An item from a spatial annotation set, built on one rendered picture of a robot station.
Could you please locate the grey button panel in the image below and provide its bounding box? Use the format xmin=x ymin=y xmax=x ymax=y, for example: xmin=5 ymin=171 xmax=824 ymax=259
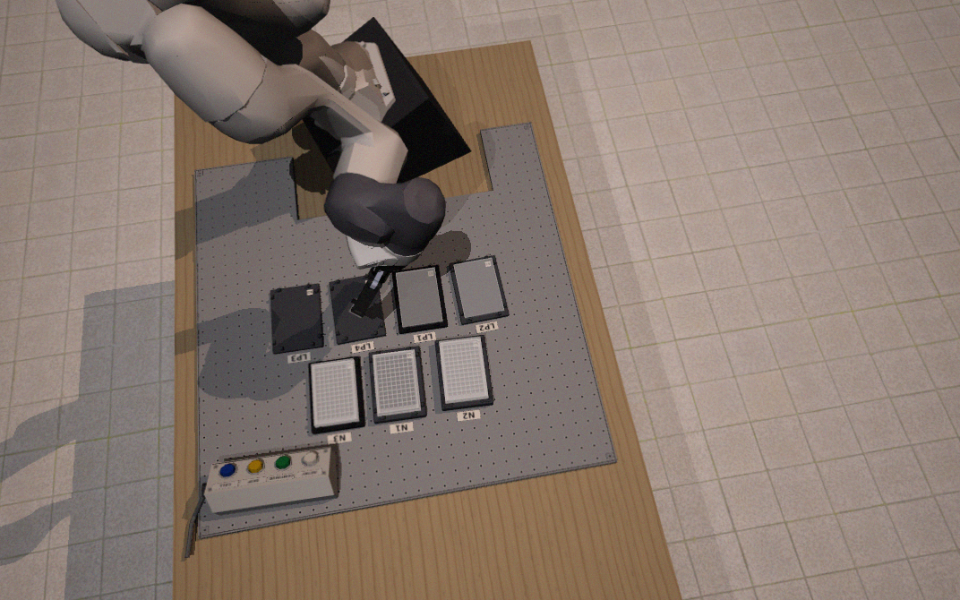
xmin=185 ymin=447 xmax=338 ymax=558

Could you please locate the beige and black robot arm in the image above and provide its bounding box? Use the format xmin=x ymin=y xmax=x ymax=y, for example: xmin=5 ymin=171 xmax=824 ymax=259
xmin=56 ymin=0 xmax=446 ymax=270

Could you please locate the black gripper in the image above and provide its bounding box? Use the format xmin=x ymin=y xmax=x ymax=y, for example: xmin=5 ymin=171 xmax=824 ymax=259
xmin=349 ymin=265 xmax=406 ymax=318

